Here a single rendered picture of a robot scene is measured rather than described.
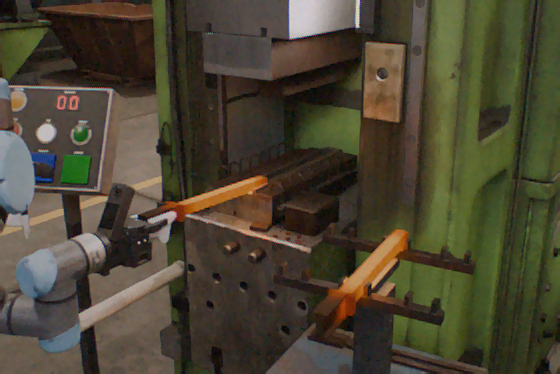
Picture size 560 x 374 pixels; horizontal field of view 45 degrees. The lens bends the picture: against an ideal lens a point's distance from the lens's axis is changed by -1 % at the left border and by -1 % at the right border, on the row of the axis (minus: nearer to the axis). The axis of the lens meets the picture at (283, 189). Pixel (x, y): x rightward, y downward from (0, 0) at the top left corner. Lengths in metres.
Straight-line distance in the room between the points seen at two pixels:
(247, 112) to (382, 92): 0.52
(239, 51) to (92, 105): 0.48
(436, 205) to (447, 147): 0.14
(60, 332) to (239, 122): 0.86
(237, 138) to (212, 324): 0.51
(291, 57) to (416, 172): 0.39
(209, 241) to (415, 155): 0.55
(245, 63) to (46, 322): 0.72
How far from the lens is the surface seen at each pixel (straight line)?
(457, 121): 1.51
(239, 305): 1.73
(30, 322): 1.31
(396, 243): 1.35
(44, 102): 1.95
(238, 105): 1.89
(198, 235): 1.73
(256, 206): 1.66
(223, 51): 1.62
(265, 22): 1.54
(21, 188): 1.01
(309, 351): 1.50
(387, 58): 1.53
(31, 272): 1.24
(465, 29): 1.47
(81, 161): 1.84
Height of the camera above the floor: 1.55
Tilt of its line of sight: 20 degrees down
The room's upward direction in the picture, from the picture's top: straight up
